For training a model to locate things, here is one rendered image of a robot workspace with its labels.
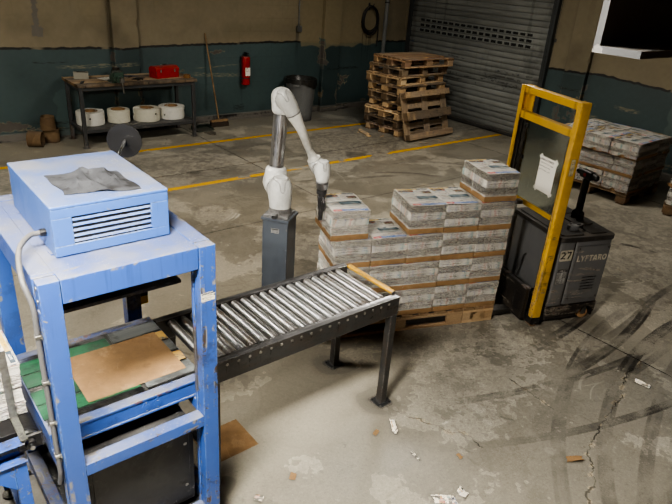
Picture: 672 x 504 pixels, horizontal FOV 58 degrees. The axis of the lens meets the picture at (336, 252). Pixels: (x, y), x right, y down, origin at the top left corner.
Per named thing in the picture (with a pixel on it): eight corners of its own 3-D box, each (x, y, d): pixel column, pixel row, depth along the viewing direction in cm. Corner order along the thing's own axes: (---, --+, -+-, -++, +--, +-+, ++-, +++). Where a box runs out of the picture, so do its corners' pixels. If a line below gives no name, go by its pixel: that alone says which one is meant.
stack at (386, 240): (313, 314, 496) (319, 221, 461) (440, 300, 532) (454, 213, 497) (327, 340, 463) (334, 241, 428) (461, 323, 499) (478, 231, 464)
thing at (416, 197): (393, 190, 469) (393, 188, 468) (427, 188, 477) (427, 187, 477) (412, 207, 437) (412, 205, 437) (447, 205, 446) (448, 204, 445)
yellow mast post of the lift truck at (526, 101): (484, 276, 560) (521, 83, 485) (492, 275, 563) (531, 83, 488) (489, 281, 552) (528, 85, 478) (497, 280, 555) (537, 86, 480)
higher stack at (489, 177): (439, 300, 532) (462, 159, 477) (469, 297, 541) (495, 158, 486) (460, 323, 499) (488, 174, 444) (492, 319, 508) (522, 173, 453)
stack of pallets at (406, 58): (407, 119, 1186) (415, 50, 1131) (445, 130, 1125) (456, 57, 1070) (359, 127, 1102) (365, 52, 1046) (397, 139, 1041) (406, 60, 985)
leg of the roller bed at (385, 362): (380, 397, 406) (391, 310, 377) (386, 401, 402) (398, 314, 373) (374, 400, 402) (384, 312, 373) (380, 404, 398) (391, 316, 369)
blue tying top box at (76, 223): (116, 190, 290) (113, 149, 281) (171, 233, 248) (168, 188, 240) (13, 206, 263) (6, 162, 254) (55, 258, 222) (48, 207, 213)
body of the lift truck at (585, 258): (497, 285, 566) (513, 206, 532) (545, 280, 583) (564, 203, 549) (541, 324, 507) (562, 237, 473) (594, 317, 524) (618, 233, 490)
